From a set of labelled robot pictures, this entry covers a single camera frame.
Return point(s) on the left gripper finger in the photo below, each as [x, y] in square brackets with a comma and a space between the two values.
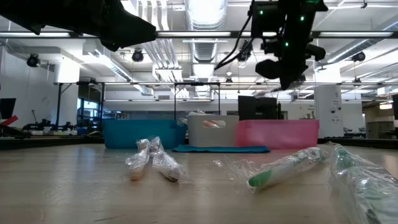
[140, 31]

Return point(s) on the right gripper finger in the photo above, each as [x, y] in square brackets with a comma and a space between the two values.
[285, 83]
[297, 79]

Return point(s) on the green toothbrush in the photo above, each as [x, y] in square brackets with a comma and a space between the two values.
[280, 172]
[367, 193]

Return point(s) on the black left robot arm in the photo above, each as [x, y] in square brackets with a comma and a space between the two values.
[46, 14]

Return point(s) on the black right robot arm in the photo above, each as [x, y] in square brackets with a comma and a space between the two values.
[306, 4]

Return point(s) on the black flat monitor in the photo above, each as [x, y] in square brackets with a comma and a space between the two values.
[256, 109]

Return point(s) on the white square column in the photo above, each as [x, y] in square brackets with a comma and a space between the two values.
[328, 112]

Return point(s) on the pink plastic bin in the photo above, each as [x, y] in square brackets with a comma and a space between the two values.
[276, 133]

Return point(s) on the black metal rack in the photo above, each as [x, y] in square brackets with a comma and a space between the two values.
[58, 105]
[175, 99]

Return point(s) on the teal plastic lid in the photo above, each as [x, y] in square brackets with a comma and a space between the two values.
[224, 149]

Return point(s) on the white plastic bin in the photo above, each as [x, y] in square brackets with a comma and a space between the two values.
[211, 137]

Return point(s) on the tan storage cabinet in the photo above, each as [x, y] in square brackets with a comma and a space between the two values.
[377, 127]

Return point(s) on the teal plastic bin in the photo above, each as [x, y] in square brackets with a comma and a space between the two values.
[140, 133]

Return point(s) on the black bench equipment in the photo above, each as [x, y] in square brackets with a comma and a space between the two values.
[40, 126]

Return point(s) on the red bar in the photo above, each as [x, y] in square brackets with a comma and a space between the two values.
[8, 120]

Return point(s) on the black ceiling camera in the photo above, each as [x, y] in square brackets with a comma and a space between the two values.
[137, 56]
[359, 56]
[32, 60]
[245, 53]

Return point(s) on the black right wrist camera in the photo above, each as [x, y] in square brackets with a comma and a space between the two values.
[265, 18]

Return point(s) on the silver ventilation duct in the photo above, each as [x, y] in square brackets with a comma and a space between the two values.
[205, 49]

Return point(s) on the black wall screen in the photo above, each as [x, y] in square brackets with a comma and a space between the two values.
[7, 108]

